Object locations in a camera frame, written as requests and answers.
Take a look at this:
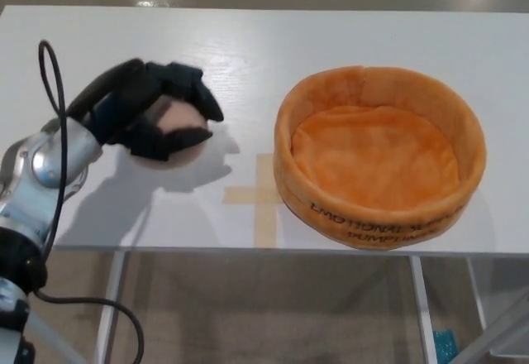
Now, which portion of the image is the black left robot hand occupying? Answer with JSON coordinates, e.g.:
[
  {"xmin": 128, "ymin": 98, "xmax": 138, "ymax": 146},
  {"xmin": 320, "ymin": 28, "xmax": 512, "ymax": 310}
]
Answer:
[{"xmin": 66, "ymin": 60, "xmax": 225, "ymax": 163}]

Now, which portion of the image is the pink round plush toy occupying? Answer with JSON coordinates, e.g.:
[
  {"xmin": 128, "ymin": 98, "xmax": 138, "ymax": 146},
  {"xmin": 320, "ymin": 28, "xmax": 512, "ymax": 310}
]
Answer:
[{"xmin": 131, "ymin": 98, "xmax": 209, "ymax": 171}]

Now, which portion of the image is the orange plush round basket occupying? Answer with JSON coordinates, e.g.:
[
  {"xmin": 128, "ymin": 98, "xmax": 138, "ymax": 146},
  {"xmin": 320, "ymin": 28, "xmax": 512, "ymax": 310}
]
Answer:
[{"xmin": 274, "ymin": 65, "xmax": 488, "ymax": 252}]

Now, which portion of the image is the beige masking tape cross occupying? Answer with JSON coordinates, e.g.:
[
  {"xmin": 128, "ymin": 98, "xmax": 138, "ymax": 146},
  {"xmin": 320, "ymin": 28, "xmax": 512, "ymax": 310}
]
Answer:
[{"xmin": 224, "ymin": 153, "xmax": 284, "ymax": 247}]

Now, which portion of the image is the white table leg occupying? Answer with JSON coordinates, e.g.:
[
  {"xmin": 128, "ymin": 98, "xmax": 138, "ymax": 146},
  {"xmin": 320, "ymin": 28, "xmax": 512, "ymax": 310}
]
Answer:
[
  {"xmin": 100, "ymin": 251, "xmax": 126, "ymax": 364},
  {"xmin": 409, "ymin": 255, "xmax": 439, "ymax": 364},
  {"xmin": 465, "ymin": 255, "xmax": 488, "ymax": 340}
]

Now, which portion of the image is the light blue metal bar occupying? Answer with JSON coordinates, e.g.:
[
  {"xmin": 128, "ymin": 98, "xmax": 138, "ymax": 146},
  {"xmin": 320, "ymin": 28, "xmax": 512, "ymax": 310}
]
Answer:
[{"xmin": 24, "ymin": 309, "xmax": 86, "ymax": 364}]

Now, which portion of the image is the teal patterned object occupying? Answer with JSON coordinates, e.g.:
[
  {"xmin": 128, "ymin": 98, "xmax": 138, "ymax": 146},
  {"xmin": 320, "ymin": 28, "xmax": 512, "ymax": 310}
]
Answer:
[{"xmin": 432, "ymin": 328, "xmax": 459, "ymax": 364}]

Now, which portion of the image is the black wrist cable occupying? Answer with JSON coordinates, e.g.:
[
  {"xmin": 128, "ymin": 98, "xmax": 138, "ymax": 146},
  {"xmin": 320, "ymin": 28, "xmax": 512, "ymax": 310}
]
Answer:
[{"xmin": 24, "ymin": 40, "xmax": 146, "ymax": 364}]

